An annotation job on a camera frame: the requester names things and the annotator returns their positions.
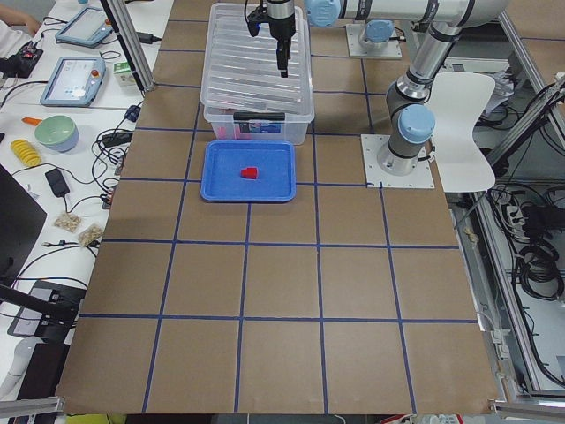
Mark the green white carton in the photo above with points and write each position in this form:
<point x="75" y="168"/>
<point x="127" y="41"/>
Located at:
<point x="123" y="74"/>

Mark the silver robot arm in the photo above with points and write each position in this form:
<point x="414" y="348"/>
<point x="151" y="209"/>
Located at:
<point x="412" y="122"/>

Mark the green bowl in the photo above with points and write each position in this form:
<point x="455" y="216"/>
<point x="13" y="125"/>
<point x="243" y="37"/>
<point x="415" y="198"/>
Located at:
<point x="59" y="133"/>

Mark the clear plastic box lid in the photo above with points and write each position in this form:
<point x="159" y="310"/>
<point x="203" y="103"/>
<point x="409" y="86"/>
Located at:
<point x="240" y="71"/>

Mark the teach pendant tablet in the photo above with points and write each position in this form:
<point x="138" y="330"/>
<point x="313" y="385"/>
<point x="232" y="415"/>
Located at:
<point x="75" y="82"/>
<point x="89" y="28"/>

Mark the snack bag right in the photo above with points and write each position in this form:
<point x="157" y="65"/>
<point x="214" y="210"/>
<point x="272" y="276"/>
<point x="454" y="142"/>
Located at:
<point x="92" y="233"/>

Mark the snack bag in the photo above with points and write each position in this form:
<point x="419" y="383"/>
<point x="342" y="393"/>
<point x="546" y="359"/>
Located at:
<point x="68" y="222"/>
<point x="92" y="233"/>

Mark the far teach pendant tablet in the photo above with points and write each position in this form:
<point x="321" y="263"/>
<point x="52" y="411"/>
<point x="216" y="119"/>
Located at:
<point x="89" y="28"/>

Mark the clear plastic storage box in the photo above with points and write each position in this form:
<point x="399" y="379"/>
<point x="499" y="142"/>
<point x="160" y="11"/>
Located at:
<point x="229" y="124"/>

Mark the red block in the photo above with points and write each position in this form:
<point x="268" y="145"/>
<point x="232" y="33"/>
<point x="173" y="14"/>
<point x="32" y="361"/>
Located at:
<point x="251" y="173"/>

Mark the blue plastic tray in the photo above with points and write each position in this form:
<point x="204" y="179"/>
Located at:
<point x="224" y="159"/>

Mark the black power adapter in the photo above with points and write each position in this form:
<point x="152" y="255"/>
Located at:
<point x="57" y="183"/>

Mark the yellow ridged toy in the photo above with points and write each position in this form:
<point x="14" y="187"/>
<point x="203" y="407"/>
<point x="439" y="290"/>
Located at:
<point x="26" y="152"/>

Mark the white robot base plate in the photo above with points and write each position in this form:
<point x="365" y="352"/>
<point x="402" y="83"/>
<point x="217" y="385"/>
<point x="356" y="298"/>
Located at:
<point x="385" y="170"/>

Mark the white chair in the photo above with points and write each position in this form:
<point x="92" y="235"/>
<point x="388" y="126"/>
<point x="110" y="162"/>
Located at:
<point x="457" y="100"/>

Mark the aluminium frame post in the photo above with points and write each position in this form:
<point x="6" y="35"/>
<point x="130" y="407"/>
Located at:
<point x="124" y="29"/>

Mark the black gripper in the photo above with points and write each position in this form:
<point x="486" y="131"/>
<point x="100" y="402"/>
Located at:
<point x="282" y="27"/>

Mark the snack bag left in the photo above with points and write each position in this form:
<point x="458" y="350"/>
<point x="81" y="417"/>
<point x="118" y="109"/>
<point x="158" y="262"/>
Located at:
<point x="68" y="222"/>

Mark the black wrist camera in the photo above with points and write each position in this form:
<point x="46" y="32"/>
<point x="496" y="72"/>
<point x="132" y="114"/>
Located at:
<point x="255" y="19"/>

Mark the near teach pendant tablet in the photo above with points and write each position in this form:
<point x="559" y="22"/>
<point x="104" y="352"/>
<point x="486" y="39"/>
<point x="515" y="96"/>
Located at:
<point x="75" y="82"/>

